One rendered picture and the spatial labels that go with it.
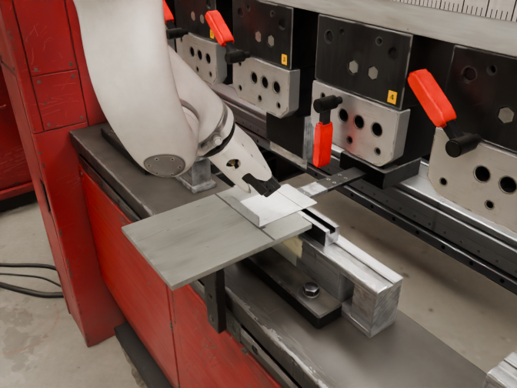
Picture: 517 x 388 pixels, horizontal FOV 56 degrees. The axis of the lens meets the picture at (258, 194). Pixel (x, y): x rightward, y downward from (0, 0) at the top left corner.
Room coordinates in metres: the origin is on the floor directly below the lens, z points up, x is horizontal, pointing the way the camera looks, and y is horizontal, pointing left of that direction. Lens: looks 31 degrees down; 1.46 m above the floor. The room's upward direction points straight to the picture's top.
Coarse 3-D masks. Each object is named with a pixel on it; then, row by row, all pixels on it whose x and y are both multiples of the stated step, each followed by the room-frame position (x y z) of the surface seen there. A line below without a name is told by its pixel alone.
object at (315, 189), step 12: (348, 156) 0.89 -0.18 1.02; (348, 168) 0.89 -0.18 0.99; (360, 168) 0.86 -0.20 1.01; (372, 168) 0.84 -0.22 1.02; (384, 168) 0.83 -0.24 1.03; (396, 168) 0.83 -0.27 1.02; (408, 168) 0.85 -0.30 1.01; (324, 180) 0.82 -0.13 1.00; (336, 180) 0.82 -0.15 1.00; (348, 180) 0.82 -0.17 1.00; (372, 180) 0.83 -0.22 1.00; (384, 180) 0.81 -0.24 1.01; (396, 180) 0.83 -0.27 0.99; (312, 192) 0.77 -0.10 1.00; (324, 192) 0.78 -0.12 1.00
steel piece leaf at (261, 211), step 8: (232, 200) 0.72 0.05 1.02; (248, 200) 0.75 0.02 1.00; (256, 200) 0.75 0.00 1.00; (264, 200) 0.75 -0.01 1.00; (272, 200) 0.75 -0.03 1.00; (280, 200) 0.75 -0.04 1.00; (288, 200) 0.75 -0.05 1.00; (240, 208) 0.71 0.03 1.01; (248, 208) 0.72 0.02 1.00; (256, 208) 0.72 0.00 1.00; (264, 208) 0.72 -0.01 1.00; (272, 208) 0.72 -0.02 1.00; (280, 208) 0.72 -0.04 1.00; (288, 208) 0.72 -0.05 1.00; (296, 208) 0.72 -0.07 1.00; (248, 216) 0.68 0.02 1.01; (256, 216) 0.67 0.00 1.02; (264, 216) 0.69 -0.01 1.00; (272, 216) 0.69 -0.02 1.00; (280, 216) 0.69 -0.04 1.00; (256, 224) 0.67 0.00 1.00; (264, 224) 0.67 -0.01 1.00
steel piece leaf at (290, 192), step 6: (282, 186) 0.80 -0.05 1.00; (288, 186) 0.80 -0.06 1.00; (282, 192) 0.77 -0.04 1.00; (288, 192) 0.77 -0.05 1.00; (294, 192) 0.77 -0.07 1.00; (300, 192) 0.77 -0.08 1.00; (288, 198) 0.75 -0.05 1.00; (294, 198) 0.75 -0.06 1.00; (300, 198) 0.75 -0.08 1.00; (306, 198) 0.75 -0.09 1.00; (300, 204) 0.73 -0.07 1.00; (306, 204) 0.73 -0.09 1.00; (312, 204) 0.73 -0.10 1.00
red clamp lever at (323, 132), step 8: (328, 96) 0.59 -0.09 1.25; (320, 104) 0.58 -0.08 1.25; (328, 104) 0.58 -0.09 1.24; (336, 104) 0.59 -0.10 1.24; (320, 112) 0.58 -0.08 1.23; (328, 112) 0.59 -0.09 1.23; (320, 120) 0.59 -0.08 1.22; (328, 120) 0.59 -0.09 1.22; (320, 128) 0.58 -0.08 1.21; (328, 128) 0.59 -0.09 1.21; (320, 136) 0.58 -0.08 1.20; (328, 136) 0.58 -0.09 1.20; (320, 144) 0.58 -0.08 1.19; (328, 144) 0.58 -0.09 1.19; (320, 152) 0.58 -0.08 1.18; (328, 152) 0.59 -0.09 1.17; (320, 160) 0.58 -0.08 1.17; (328, 160) 0.59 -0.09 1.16
